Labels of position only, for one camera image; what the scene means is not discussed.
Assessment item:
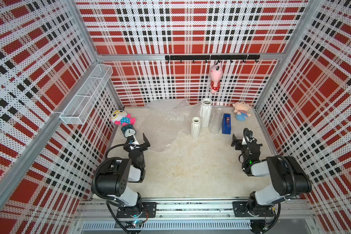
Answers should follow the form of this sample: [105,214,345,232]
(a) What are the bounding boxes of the white wire mesh shelf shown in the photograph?
[60,64,113,125]

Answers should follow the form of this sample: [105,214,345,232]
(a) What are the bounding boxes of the bubble wrap pile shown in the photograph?
[138,99,201,153]

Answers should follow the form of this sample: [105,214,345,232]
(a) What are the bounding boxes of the white pink owl plush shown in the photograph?
[110,110,136,126]

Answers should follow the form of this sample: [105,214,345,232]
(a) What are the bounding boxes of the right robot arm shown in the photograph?
[231,128,312,217]

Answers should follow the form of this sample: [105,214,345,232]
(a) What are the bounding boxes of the tall white ribbed vase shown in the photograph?
[199,98,212,128]

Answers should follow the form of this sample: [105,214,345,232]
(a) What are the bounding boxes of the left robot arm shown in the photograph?
[91,135,151,217]

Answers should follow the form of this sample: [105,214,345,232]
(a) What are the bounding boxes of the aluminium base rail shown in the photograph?
[73,197,315,232]

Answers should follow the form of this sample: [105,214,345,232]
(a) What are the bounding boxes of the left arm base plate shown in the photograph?
[116,202,157,218]

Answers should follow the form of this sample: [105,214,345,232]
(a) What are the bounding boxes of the teal alarm clock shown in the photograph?
[121,124,136,138]

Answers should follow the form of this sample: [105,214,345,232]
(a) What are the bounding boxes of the black hook rail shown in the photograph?
[165,55,261,61]

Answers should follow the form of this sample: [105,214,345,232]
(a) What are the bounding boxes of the pink hanging plush toy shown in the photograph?
[209,62,223,94]

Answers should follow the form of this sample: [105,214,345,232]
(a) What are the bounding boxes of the blue tape dispenser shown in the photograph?
[221,113,232,135]

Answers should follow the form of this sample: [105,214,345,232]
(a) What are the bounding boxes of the small white ribbed vase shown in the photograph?
[191,117,200,138]

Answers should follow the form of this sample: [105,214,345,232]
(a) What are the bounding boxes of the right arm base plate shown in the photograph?
[233,200,275,217]

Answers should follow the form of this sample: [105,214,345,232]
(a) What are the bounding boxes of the plush doll blue pants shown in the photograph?
[233,102,252,121]

